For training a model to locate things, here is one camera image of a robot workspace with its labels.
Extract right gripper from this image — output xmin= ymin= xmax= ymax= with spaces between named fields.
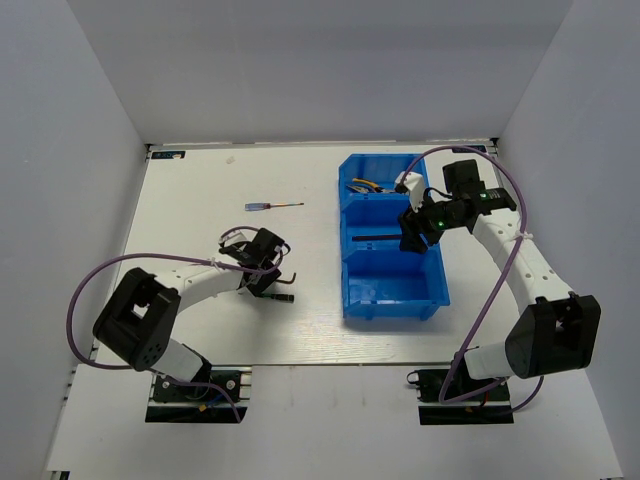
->
xmin=397 ymin=189 xmax=464 ymax=255

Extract thin brown hex key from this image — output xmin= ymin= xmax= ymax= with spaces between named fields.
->
xmin=276 ymin=272 xmax=297 ymax=285

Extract large brown hex key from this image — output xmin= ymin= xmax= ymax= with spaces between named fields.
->
xmin=352 ymin=234 xmax=402 ymax=242

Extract yellow-handled pliers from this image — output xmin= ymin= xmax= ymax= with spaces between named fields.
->
xmin=346 ymin=178 xmax=395 ymax=194

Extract green black screwdriver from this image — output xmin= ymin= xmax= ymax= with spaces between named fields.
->
xmin=261 ymin=293 xmax=295 ymax=303

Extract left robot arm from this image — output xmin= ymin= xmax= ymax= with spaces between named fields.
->
xmin=93 ymin=227 xmax=290 ymax=399

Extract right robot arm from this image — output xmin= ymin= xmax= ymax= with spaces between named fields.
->
xmin=395 ymin=160 xmax=601 ymax=399

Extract blue middle storage bin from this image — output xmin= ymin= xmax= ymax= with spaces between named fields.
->
xmin=339 ymin=194 xmax=409 ymax=260

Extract blue storage bin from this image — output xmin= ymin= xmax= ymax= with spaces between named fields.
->
xmin=339 ymin=194 xmax=409 ymax=260
xmin=341 ymin=249 xmax=450 ymax=320
xmin=338 ymin=152 xmax=419 ymax=200

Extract blue top storage bin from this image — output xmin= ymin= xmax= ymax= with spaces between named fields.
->
xmin=338 ymin=152 xmax=419 ymax=200

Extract blue bottom storage bin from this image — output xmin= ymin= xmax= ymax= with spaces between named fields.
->
xmin=341 ymin=249 xmax=450 ymax=320

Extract right corner label sticker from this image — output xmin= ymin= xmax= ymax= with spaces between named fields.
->
xmin=451 ymin=145 xmax=487 ymax=154

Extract corner label sticker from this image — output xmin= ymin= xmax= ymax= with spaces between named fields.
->
xmin=451 ymin=145 xmax=487 ymax=154
xmin=151 ymin=150 xmax=186 ymax=160

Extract left corner label sticker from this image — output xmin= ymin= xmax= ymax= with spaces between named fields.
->
xmin=151 ymin=150 xmax=186 ymax=160

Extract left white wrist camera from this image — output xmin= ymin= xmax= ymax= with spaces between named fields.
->
xmin=219 ymin=232 xmax=250 ymax=256

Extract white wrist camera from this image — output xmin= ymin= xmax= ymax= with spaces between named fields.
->
xmin=394 ymin=171 xmax=427 ymax=211
xmin=219 ymin=232 xmax=250 ymax=256

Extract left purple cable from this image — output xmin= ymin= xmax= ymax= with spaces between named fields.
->
xmin=67 ymin=227 xmax=292 ymax=420

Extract purple cable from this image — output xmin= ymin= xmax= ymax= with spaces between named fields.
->
xmin=394 ymin=145 xmax=546 ymax=412
xmin=67 ymin=227 xmax=292 ymax=420

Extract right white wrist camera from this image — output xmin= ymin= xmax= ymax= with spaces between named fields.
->
xmin=394 ymin=171 xmax=427 ymax=211

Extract blue-handled screwdriver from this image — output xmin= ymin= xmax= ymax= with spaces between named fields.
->
xmin=245 ymin=202 xmax=304 ymax=212

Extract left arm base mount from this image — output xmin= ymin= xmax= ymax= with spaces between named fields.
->
xmin=145 ymin=366 xmax=252 ymax=424

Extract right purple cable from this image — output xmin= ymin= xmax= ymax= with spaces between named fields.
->
xmin=394 ymin=145 xmax=546 ymax=412

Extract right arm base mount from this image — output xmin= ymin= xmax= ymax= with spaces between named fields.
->
xmin=405 ymin=367 xmax=515 ymax=427

